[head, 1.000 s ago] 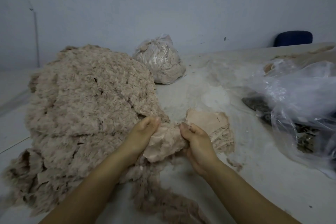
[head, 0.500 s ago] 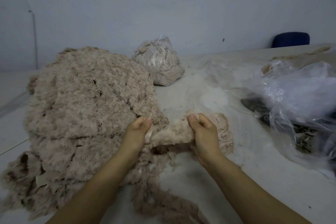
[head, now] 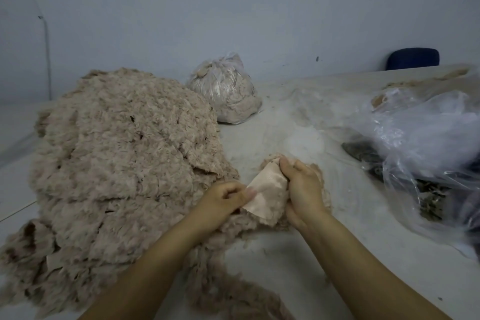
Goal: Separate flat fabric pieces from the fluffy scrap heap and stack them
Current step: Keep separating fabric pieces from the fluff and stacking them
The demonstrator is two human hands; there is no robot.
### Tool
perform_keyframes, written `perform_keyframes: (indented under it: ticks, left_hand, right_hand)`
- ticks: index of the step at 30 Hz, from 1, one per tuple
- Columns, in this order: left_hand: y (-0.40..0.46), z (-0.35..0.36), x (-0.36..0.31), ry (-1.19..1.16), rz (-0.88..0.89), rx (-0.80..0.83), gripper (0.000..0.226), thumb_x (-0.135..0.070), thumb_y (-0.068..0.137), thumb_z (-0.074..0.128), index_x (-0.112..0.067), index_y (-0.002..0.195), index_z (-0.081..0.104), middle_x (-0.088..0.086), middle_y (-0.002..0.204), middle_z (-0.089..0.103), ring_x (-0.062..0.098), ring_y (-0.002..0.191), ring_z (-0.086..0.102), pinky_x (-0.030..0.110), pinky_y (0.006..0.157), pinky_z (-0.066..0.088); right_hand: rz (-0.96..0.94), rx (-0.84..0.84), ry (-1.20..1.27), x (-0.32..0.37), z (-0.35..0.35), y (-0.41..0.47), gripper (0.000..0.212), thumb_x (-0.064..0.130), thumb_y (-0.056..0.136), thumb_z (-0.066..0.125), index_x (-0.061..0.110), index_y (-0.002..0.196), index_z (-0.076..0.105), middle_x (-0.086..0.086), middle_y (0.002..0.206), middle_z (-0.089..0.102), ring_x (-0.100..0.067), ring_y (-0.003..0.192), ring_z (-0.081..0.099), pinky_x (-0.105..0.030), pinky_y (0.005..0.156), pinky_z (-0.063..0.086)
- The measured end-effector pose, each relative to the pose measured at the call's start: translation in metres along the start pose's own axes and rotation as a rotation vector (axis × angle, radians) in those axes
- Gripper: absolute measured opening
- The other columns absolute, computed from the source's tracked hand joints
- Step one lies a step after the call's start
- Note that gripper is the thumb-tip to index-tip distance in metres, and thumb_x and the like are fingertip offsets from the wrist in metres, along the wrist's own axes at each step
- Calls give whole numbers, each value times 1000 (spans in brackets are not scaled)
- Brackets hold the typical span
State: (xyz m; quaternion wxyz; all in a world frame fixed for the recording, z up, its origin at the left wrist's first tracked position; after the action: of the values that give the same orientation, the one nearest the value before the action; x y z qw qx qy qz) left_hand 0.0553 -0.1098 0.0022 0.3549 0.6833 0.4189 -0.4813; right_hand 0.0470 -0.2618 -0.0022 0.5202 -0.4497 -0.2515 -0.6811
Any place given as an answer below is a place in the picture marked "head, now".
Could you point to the clear bag of beige scraps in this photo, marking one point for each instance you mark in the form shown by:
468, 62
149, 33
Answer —
225, 89

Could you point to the beige fur pile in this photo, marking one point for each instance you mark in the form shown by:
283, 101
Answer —
420, 83

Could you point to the beige scrap strips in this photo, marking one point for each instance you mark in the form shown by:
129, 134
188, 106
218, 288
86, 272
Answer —
232, 290

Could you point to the large pile beige fabric scraps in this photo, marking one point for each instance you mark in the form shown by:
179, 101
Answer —
120, 166

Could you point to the person's right forearm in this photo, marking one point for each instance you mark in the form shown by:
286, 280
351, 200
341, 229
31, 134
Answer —
375, 278

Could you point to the stack of sorted beige pieces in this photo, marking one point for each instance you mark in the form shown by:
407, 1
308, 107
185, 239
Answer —
322, 188

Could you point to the beige fabric piece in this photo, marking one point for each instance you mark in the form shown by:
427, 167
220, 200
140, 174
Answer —
268, 194

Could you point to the large clear plastic bag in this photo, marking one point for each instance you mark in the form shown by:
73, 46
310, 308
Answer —
431, 140

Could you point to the person's right hand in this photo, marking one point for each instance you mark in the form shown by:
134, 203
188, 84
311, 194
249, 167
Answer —
306, 192

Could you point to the person's left hand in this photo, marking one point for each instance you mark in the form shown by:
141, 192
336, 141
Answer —
214, 207

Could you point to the blue chair back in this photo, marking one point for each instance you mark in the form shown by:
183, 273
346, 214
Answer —
412, 59

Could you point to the person's left forearm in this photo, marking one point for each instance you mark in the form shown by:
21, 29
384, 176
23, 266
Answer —
142, 278

